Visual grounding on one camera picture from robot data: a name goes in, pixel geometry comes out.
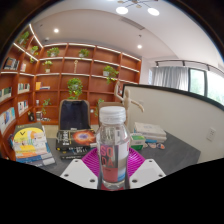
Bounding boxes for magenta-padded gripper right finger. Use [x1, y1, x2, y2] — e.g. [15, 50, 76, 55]
[127, 146, 167, 190]

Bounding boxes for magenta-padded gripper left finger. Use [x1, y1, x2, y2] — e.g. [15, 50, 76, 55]
[59, 146, 101, 190]

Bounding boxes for clear bottle with pink label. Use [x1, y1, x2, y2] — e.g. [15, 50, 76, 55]
[95, 105, 132, 192]

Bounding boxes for flat green and white box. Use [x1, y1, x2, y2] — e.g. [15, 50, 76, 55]
[129, 133, 147, 151]

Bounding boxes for black book with orange nebula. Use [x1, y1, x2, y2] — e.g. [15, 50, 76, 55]
[55, 129, 98, 152]

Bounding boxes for white box stack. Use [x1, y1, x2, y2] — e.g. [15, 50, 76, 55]
[133, 121, 168, 144]

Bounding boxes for dark blue chair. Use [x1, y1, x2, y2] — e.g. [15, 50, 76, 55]
[58, 99, 92, 132]

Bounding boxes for yellow-covered book stack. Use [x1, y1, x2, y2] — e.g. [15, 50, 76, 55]
[9, 121, 57, 168]

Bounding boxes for wooden artist mannequin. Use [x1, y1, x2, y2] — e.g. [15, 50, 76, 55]
[113, 80, 146, 129]

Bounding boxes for brown shelf unit with plants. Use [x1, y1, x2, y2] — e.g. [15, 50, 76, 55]
[0, 23, 143, 161]

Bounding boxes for grey curtain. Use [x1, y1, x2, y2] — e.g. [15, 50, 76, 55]
[151, 64, 190, 93]

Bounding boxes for window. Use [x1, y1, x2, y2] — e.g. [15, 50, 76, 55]
[188, 66, 224, 106]

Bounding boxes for ceiling lights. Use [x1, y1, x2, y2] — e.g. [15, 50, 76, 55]
[53, 0, 161, 50]

